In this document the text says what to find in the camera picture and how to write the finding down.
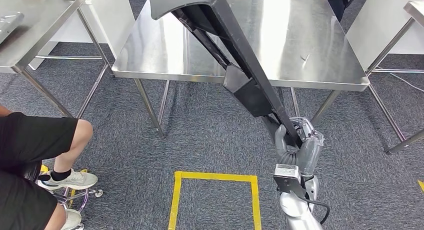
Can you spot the chrome wheeled stool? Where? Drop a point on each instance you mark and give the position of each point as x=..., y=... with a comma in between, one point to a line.
x=76, y=195

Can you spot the white desk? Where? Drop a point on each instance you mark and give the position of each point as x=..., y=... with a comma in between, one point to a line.
x=374, y=26
x=112, y=20

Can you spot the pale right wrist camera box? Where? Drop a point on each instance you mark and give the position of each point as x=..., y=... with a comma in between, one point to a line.
x=286, y=171

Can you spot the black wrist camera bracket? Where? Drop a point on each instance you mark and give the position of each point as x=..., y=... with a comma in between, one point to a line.
x=290, y=187

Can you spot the stainless steel workbench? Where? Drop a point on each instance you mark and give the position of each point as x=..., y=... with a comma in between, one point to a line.
x=314, y=39

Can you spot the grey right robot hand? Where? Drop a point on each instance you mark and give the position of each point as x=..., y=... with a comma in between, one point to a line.
x=311, y=152

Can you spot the grey metal part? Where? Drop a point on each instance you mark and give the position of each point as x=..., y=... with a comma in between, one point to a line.
x=10, y=23

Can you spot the yellow floor tape marking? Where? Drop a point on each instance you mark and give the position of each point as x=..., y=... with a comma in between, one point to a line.
x=215, y=176
x=421, y=185

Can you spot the person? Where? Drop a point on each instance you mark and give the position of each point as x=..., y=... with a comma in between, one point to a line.
x=33, y=139
x=334, y=5

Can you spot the stainless steel table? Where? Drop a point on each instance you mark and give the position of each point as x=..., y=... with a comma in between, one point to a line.
x=417, y=11
x=43, y=29

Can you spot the long black plastic part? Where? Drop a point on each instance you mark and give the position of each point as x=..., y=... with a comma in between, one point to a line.
x=251, y=96

